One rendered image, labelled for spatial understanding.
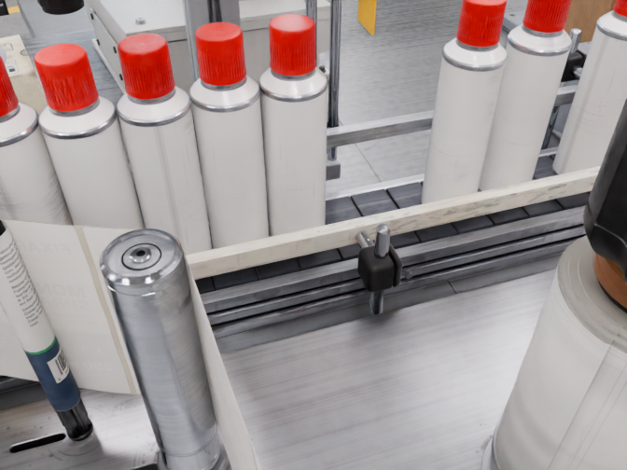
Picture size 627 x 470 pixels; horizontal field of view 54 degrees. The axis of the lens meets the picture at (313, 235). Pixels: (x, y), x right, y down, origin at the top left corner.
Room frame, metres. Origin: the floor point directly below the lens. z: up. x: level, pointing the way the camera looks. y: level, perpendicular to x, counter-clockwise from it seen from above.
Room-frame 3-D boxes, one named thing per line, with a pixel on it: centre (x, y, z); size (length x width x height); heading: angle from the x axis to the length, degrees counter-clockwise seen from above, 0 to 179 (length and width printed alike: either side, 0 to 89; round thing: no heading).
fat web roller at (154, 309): (0.21, 0.08, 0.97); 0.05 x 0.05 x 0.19
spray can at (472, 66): (0.47, -0.13, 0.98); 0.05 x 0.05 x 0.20
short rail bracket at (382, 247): (0.36, -0.06, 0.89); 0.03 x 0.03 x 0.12; 18
